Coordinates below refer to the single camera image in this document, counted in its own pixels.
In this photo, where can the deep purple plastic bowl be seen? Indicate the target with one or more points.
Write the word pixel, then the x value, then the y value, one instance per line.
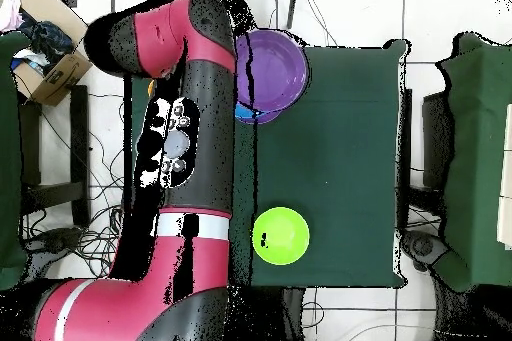
pixel 276 73

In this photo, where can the blue plastic bowl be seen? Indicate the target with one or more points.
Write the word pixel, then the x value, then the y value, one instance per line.
pixel 242 112

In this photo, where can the green plastic bowl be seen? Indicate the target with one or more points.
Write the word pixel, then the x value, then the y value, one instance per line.
pixel 284 237

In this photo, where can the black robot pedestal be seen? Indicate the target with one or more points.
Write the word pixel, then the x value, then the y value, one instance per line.
pixel 280 313

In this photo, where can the pink cloth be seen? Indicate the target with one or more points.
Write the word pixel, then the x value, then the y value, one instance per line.
pixel 10 13

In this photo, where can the dark blue cloth bundle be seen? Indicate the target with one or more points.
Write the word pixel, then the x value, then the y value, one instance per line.
pixel 52 39

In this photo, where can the green cloth covered table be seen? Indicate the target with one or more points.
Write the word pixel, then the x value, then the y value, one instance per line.
pixel 8 157
pixel 476 157

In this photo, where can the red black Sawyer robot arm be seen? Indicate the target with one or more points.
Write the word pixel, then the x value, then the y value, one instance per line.
pixel 208 157

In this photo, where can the black bench frame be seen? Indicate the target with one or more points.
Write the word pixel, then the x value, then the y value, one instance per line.
pixel 79 137

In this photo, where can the grey pedestal foot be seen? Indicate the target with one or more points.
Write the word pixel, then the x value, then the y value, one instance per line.
pixel 56 239
pixel 422 246

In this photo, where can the black box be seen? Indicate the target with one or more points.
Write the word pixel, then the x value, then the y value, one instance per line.
pixel 436 137

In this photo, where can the dark green tablecloth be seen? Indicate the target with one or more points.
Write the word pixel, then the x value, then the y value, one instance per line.
pixel 340 157

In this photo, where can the open cardboard box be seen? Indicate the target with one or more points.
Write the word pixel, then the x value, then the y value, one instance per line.
pixel 60 77

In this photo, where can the orange plastic cup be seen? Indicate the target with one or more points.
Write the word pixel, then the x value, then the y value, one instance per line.
pixel 150 88

